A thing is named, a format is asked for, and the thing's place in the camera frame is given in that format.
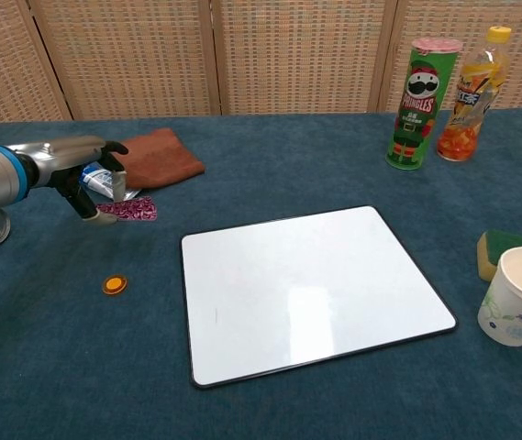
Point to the woven bamboo folding screen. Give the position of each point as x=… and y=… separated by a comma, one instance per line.
x=242, y=55

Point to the orange drink bottle yellow cap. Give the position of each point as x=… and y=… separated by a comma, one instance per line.
x=467, y=105

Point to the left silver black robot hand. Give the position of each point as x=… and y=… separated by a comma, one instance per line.
x=58, y=158

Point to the green yellow sponge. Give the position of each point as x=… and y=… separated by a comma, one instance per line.
x=492, y=254

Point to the brown folded cloth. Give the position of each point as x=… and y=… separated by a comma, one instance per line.
x=159, y=156

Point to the small orange disc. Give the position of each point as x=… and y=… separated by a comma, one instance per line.
x=114, y=284

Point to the blue felt table cover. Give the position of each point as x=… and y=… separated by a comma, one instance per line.
x=288, y=174

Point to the white blue toothpaste tube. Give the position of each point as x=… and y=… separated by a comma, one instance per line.
x=97, y=179

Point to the white paper cup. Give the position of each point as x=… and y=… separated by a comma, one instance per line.
x=513, y=302

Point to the white rectangular board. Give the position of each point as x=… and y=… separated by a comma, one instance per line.
x=311, y=293

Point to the green Pringles can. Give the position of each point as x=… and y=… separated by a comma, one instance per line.
x=414, y=110

